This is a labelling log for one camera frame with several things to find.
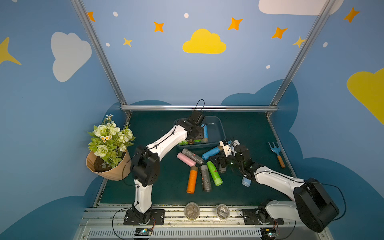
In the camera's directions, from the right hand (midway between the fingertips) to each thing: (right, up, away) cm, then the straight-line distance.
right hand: (217, 153), depth 86 cm
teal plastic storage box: (+3, +16, +25) cm, 30 cm away
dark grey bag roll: (-14, -3, +7) cm, 16 cm away
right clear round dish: (+1, -26, -14) cm, 30 cm away
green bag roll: (-21, +5, +15) cm, 26 cm away
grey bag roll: (-6, -15, 0) cm, 16 cm away
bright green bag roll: (0, -14, 0) cm, 14 cm away
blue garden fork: (+42, +1, +13) cm, 44 cm away
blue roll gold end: (-2, -1, +9) cm, 10 cm away
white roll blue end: (+16, -15, -3) cm, 23 cm away
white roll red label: (+15, +4, +15) cm, 22 cm away
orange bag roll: (-15, -16, -1) cm, 21 cm away
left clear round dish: (-14, -26, -14) cm, 33 cm away
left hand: (-9, +11, +4) cm, 15 cm away
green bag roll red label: (-11, +6, +16) cm, 20 cm away
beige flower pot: (-52, -7, -12) cm, 53 cm away
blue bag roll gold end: (-5, +7, +15) cm, 17 cm away
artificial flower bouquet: (-55, +8, -15) cm, 57 cm away
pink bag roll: (-19, -5, +7) cm, 20 cm away
